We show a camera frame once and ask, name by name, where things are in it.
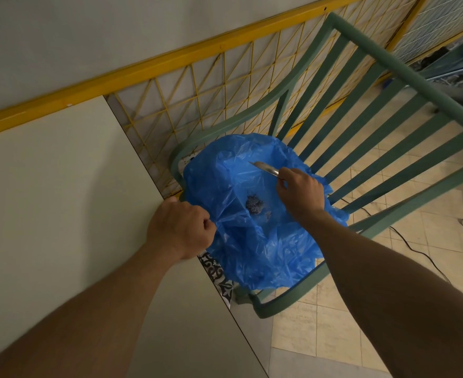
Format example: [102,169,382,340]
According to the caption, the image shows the yellow wire grid panel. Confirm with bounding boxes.
[387,0,463,66]
[0,0,430,200]

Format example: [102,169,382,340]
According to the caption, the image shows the blue plastic bag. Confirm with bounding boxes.
[183,134,349,291]

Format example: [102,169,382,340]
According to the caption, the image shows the green metal chair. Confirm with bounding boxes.
[170,12,463,319]

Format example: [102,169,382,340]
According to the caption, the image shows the metal knife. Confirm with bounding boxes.
[249,161,282,179]

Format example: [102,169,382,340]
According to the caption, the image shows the black white patterned cloth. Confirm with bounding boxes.
[199,251,236,310]

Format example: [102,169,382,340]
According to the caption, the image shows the person's left hand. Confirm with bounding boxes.
[146,196,217,261]

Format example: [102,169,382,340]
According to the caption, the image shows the person's right forearm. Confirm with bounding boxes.
[297,208,463,378]

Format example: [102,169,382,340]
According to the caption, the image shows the dark debris clump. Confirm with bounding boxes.
[245,192,274,221]

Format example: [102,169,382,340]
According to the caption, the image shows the dark metal stand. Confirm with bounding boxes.
[410,30,463,115]

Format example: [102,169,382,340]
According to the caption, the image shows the person's right hand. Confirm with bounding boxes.
[275,167,327,224]

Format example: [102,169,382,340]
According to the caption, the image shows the black cable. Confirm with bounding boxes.
[341,197,452,285]

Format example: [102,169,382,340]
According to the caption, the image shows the person's left forearm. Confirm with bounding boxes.
[0,239,185,378]

